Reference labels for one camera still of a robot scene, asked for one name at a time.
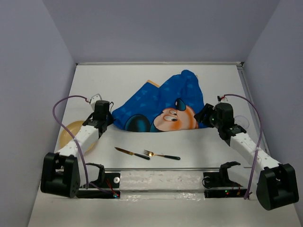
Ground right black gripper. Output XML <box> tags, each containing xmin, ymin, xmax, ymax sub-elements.
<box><xmin>193</xmin><ymin>103</ymin><xmax>222</xmax><ymax>129</ymax></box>

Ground blue cartoon placemat cloth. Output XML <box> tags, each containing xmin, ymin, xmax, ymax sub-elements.
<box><xmin>112</xmin><ymin>70</ymin><xmax>206</xmax><ymax>132</ymax></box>

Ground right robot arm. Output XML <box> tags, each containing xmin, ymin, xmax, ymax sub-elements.
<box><xmin>195</xmin><ymin>103</ymin><xmax>299</xmax><ymax>210</ymax></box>

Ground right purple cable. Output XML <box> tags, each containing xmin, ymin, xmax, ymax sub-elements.
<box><xmin>223</xmin><ymin>94</ymin><xmax>264</xmax><ymax>201</ymax></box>

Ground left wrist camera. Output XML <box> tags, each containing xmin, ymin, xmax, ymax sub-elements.
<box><xmin>89</xmin><ymin>94</ymin><xmax>102</xmax><ymax>105</ymax></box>

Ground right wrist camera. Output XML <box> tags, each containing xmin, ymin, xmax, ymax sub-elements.
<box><xmin>217</xmin><ymin>95</ymin><xmax>228</xmax><ymax>103</ymax></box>

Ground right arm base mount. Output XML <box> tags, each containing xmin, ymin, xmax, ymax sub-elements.
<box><xmin>202</xmin><ymin>161</ymin><xmax>250</xmax><ymax>199</ymax></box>

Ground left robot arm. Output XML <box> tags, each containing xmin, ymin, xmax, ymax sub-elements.
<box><xmin>40</xmin><ymin>100</ymin><xmax>113</xmax><ymax>198</ymax></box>

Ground gold fork green handle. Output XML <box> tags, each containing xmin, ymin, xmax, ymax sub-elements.
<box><xmin>143</xmin><ymin>150</ymin><xmax>181</xmax><ymax>160</ymax></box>

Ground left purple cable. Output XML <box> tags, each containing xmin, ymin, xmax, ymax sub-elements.
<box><xmin>52</xmin><ymin>95</ymin><xmax>116</xmax><ymax>197</ymax></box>

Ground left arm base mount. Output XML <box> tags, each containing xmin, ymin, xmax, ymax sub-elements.
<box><xmin>75</xmin><ymin>163</ymin><xmax>121</xmax><ymax>199</ymax></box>

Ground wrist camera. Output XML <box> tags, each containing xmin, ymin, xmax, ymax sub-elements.
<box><xmin>217</xmin><ymin>95</ymin><xmax>228</xmax><ymax>103</ymax></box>
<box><xmin>89</xmin><ymin>94</ymin><xmax>102</xmax><ymax>105</ymax></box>

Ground yellow plate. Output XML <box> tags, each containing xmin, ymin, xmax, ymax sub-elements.
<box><xmin>59</xmin><ymin>121</ymin><xmax>96</xmax><ymax>154</ymax></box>

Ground purple cable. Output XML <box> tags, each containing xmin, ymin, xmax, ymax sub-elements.
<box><xmin>223</xmin><ymin>94</ymin><xmax>264</xmax><ymax>201</ymax></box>
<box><xmin>52</xmin><ymin>95</ymin><xmax>116</xmax><ymax>197</ymax></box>

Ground gold knife green handle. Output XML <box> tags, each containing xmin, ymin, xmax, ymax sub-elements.
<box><xmin>115</xmin><ymin>147</ymin><xmax>150</xmax><ymax>160</ymax></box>

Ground clear drinking glass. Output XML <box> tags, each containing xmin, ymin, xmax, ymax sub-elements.
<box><xmin>234</xmin><ymin>115</ymin><xmax>250</xmax><ymax>130</ymax></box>

